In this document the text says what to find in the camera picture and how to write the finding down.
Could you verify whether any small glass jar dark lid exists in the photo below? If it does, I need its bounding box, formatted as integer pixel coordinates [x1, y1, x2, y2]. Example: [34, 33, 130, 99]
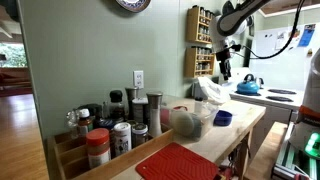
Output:
[131, 123, 149, 149]

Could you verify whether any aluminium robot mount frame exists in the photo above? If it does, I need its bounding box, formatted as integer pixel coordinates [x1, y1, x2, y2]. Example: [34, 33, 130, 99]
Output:
[271, 123, 320, 180]

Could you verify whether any black cap glass bottle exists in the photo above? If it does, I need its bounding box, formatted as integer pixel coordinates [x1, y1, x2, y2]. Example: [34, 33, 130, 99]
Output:
[108, 89, 126, 123]

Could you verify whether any red brown sofa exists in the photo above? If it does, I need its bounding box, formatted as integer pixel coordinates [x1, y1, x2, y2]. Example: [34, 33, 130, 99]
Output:
[0, 66, 33, 98]

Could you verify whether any dark steel grinder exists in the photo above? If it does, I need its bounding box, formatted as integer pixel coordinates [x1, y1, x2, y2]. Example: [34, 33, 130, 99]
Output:
[124, 86, 140, 121]

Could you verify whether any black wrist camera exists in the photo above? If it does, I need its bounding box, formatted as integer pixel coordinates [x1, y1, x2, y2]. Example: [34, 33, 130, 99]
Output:
[229, 43, 242, 53]

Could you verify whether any white refrigerator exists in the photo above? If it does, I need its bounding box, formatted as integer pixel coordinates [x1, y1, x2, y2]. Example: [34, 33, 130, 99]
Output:
[249, 22, 316, 93]

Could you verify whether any white label spice jar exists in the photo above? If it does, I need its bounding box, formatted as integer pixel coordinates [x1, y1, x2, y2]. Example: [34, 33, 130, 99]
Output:
[131, 97, 149, 124]

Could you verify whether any red silicone mat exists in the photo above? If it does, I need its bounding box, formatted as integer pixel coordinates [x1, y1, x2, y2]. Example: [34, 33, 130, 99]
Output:
[135, 142, 221, 180]

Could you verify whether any large clear plastic container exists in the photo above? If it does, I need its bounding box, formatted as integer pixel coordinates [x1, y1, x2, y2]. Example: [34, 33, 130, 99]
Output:
[160, 95, 220, 141]

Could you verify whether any white paper sheet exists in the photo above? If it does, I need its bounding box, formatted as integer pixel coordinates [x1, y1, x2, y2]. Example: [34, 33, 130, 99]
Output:
[274, 30, 289, 51]

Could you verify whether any dark lid spice jar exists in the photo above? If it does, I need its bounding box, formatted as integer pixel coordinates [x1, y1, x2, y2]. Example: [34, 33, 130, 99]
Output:
[78, 103, 103, 121]

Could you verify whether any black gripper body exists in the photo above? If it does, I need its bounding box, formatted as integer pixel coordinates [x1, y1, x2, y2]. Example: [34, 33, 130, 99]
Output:
[215, 47, 234, 72]

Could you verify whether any white wall outlet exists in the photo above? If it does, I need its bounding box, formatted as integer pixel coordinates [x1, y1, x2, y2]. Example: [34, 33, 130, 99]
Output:
[133, 70, 145, 90]

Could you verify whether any round white plastic lid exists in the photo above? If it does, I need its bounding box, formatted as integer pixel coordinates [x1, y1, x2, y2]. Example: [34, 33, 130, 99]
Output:
[169, 109, 195, 137]

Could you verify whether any clear glass shaker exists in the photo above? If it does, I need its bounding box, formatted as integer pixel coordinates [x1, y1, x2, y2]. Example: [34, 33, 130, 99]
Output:
[65, 109, 80, 139]

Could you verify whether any white printed spice shaker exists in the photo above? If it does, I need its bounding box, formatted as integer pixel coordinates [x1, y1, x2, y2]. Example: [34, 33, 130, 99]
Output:
[113, 121, 133, 157]

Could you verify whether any white cap brown spice bottle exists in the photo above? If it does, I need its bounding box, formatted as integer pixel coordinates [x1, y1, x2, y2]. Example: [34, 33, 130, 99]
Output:
[77, 108, 94, 138]

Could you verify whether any orange fridge note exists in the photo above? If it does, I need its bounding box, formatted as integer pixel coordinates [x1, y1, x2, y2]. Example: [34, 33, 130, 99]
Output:
[289, 29, 301, 39]

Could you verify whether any tall steel white grinder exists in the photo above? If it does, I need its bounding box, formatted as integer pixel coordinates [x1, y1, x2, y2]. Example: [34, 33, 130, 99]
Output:
[146, 91, 164, 138]

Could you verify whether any navy canister white lid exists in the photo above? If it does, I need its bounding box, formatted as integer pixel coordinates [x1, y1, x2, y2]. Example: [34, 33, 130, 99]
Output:
[96, 118, 118, 132]

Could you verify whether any small silver pot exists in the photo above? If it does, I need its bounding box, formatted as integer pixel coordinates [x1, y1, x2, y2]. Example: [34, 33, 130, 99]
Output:
[254, 77, 265, 89]

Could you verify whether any black hanging pan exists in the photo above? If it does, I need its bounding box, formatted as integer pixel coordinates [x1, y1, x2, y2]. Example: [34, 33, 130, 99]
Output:
[222, 0, 234, 16]

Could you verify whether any white electric stove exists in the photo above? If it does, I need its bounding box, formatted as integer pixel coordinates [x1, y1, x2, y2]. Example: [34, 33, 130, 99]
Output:
[218, 66, 306, 158]

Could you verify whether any blue kettle black handle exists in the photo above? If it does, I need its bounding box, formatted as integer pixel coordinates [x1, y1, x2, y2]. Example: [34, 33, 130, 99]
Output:
[236, 73, 261, 95]

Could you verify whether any blue plastic cup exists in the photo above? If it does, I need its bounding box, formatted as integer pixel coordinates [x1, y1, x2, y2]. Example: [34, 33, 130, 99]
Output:
[213, 109, 234, 127]

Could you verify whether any red lid spice jar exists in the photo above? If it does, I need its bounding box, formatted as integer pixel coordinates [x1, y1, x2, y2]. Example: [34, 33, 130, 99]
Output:
[85, 127, 112, 170]

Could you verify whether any wooden spice tray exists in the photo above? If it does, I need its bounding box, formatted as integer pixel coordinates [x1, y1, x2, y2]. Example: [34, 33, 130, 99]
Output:
[46, 124, 176, 180]

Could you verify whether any blue paper sheet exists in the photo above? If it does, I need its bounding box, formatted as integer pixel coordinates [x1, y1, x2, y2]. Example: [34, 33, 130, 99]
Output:
[297, 23, 317, 48]

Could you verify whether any decorative patterned wall plate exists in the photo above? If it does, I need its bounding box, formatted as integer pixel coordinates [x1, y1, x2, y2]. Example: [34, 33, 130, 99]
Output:
[115, 0, 152, 14]

